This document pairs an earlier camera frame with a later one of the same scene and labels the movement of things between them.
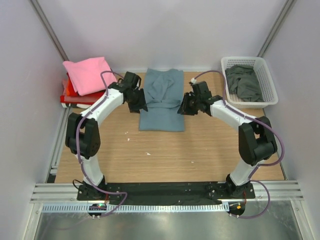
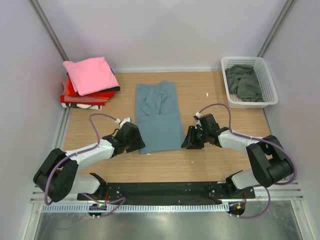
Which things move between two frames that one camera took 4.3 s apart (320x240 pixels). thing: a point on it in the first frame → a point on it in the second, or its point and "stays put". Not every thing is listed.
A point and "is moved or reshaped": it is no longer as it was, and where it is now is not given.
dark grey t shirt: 243,80 stays put
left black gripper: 140,104 → 139,143
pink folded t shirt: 85,75 stays put
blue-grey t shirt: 163,89 is moved or reshaped
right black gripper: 184,109 → 190,142
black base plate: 165,192 stays put
